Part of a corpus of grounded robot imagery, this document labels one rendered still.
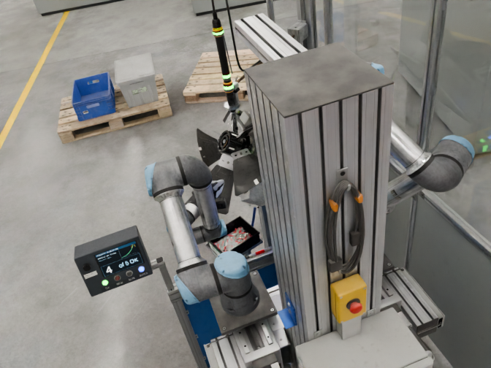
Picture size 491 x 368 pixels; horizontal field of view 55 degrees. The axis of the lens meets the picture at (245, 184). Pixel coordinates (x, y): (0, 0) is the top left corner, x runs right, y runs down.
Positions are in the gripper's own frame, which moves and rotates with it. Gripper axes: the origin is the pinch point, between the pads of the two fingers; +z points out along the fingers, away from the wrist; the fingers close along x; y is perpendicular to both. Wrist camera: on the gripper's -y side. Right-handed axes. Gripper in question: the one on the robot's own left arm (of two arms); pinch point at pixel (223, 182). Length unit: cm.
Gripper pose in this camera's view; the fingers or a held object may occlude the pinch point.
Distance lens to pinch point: 215.4
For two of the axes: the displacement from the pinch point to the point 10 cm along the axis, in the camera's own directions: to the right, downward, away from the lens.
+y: -8.2, -1.7, 5.5
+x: 2.3, 7.8, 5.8
